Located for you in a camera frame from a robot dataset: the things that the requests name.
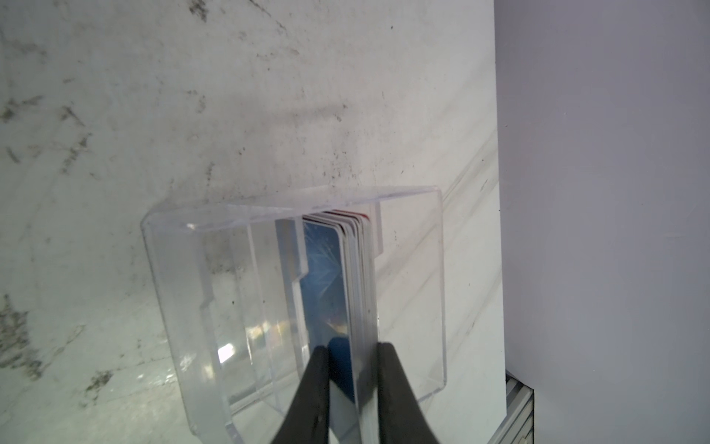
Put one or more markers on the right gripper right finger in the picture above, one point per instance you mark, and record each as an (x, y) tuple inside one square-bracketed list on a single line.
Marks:
[(400, 417)]

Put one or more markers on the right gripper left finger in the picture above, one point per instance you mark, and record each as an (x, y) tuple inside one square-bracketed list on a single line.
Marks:
[(307, 420)]

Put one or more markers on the blue credit card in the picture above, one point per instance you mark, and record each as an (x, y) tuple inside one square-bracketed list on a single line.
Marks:
[(323, 294)]

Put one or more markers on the clear acrylic card box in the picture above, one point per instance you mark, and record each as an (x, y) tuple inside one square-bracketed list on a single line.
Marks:
[(227, 276)]

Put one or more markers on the stack of dark cards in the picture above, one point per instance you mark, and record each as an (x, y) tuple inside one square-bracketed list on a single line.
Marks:
[(357, 418)]

